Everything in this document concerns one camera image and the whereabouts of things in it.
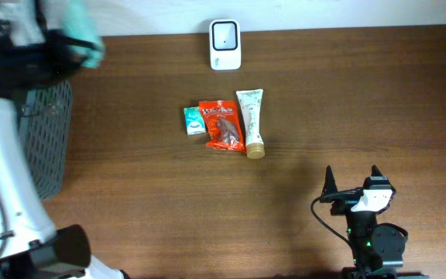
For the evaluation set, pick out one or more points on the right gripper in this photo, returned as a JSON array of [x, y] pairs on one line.
[[329, 185]]

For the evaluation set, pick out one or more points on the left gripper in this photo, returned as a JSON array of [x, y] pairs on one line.
[[54, 66]]

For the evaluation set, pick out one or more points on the teal wet wipes pack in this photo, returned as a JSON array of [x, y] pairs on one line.
[[79, 25]]

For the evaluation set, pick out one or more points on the white leaf-print cream tube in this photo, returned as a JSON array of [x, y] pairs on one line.
[[250, 103]]

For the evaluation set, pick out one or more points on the red candy bag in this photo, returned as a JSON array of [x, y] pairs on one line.
[[223, 126]]

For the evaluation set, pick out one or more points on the small teal tissue pack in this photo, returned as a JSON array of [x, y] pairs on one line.
[[194, 121]]

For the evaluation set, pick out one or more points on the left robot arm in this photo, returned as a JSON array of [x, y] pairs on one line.
[[30, 244]]

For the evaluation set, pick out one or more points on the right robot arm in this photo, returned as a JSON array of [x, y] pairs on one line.
[[377, 248]]

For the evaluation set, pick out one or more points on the white barcode scanner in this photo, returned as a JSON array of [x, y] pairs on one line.
[[225, 45]]

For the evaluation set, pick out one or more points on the grey plastic mesh basket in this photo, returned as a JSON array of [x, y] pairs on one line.
[[44, 122]]

